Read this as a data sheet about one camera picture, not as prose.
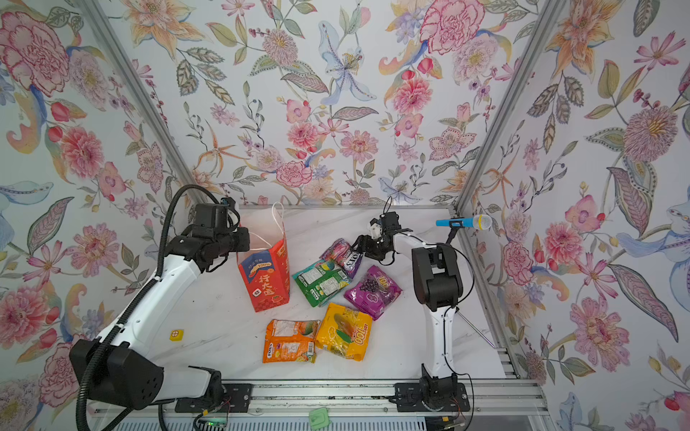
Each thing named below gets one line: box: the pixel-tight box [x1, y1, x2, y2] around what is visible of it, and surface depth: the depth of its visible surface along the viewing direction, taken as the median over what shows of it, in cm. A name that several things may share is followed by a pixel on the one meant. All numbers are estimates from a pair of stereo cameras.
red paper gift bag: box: [236, 202, 291, 313], surface depth 82 cm
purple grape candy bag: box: [344, 264, 404, 321], surface depth 90 cm
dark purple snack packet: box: [318, 237, 364, 279], surface depth 103 cm
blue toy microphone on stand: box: [435, 213, 494, 245], surface depth 87 cm
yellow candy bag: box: [315, 302, 373, 362], surface depth 83 cm
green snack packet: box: [292, 259, 351, 308], surface depth 95 cm
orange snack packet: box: [262, 318, 321, 364], surface depth 84 cm
